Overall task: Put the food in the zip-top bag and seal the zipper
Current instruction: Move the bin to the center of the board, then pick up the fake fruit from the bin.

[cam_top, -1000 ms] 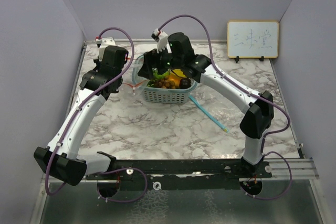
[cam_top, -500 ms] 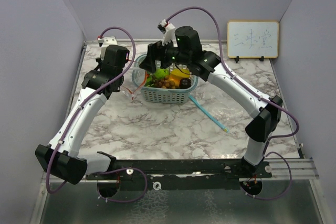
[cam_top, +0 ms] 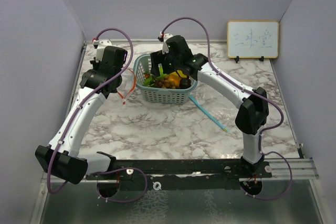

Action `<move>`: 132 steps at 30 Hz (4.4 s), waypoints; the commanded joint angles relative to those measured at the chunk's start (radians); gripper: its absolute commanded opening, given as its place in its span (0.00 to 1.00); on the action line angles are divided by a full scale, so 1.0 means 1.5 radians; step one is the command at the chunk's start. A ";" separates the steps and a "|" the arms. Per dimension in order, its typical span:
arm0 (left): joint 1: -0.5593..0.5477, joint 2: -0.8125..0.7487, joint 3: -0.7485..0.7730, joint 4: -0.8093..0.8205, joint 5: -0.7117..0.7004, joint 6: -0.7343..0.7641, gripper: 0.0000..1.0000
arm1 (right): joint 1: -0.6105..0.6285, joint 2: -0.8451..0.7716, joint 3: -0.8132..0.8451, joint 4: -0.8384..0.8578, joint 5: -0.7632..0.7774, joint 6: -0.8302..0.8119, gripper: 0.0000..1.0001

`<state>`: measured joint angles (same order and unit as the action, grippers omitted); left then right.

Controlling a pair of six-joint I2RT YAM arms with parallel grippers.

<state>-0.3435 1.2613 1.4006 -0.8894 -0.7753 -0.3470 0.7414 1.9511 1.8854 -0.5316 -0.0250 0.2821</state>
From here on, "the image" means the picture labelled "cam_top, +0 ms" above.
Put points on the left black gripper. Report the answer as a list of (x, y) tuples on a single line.
[(95, 64)]

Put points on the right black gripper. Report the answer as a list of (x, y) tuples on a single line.
[(156, 57)]

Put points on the teal plastic basket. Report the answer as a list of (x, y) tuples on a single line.
[(142, 64)]

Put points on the orange zip clear bag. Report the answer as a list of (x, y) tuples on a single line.
[(128, 85)]

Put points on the brown longan bunch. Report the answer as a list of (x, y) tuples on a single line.
[(162, 83)]

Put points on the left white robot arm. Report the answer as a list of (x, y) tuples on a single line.
[(60, 157)]

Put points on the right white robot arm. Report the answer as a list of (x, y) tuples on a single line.
[(251, 104)]

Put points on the blue zip clear bag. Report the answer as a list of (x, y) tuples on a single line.
[(224, 128)]

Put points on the green leafy toy vegetable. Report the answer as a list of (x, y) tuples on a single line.
[(149, 80)]

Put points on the yellow toy fruit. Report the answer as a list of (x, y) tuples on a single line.
[(173, 77)]

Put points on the dark purple toy fruit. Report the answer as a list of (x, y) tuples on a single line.
[(185, 83)]

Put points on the small whiteboard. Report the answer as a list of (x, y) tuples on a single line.
[(253, 39)]

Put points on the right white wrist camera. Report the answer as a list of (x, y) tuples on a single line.
[(163, 38)]

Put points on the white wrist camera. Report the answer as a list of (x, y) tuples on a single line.
[(163, 38), (99, 45)]

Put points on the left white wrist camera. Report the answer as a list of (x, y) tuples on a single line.
[(99, 45)]

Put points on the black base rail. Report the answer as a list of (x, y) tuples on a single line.
[(183, 174)]

